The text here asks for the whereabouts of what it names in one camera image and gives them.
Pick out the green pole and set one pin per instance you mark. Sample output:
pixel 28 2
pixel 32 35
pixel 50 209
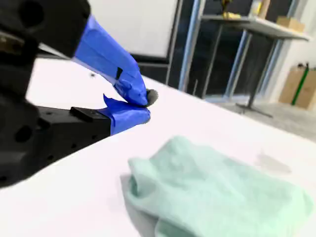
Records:
pixel 300 84

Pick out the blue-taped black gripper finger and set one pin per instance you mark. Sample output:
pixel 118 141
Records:
pixel 103 51
pixel 123 118

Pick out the white board panel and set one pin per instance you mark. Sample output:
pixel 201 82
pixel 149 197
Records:
pixel 133 24

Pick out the pale green T-shirt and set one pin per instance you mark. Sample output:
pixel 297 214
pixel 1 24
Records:
pixel 209 187

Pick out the yellow object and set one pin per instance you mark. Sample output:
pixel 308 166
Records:
pixel 230 13

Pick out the grey table with metal legs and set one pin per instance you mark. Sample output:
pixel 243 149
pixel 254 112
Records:
pixel 259 26

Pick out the small cardboard box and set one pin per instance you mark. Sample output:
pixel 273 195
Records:
pixel 291 24

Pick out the large cardboard box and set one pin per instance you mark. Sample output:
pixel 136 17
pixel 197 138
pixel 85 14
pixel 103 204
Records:
pixel 287 86

